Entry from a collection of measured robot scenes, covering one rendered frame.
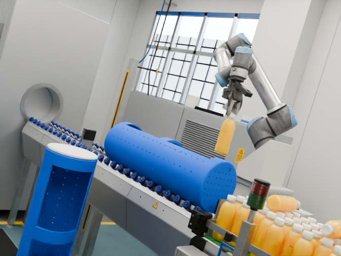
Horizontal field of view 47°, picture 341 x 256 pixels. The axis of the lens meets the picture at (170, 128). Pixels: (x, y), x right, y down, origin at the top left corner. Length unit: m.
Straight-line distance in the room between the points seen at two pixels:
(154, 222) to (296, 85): 3.22
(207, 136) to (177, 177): 2.00
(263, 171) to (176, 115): 2.01
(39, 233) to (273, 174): 1.48
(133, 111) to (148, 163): 2.82
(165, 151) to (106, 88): 5.51
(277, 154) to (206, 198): 0.80
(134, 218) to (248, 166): 0.81
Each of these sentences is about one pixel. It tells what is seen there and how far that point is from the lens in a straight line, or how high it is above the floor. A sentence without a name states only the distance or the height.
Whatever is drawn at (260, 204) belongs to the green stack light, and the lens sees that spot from 1.47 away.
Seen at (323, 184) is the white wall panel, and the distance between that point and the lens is 4.71.
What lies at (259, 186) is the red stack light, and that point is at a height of 1.24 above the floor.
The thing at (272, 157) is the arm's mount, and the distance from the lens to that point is 2.60.
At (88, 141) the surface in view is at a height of 0.99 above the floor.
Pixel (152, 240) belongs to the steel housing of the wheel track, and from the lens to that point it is 2.24.
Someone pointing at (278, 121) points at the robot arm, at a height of 1.52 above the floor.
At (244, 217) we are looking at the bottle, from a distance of 1.81.
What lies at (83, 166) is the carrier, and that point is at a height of 0.99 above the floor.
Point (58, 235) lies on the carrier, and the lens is 2.22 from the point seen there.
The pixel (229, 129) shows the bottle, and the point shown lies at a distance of 2.03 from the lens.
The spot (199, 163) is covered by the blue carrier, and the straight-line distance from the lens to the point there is 2.00.
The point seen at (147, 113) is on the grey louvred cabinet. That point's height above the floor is 1.24.
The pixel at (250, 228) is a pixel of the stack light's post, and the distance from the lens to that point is 1.50.
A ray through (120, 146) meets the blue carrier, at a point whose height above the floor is 1.09.
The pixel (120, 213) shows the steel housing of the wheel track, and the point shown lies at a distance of 2.45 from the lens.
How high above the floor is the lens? 1.44
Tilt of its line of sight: 4 degrees down
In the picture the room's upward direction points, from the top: 16 degrees clockwise
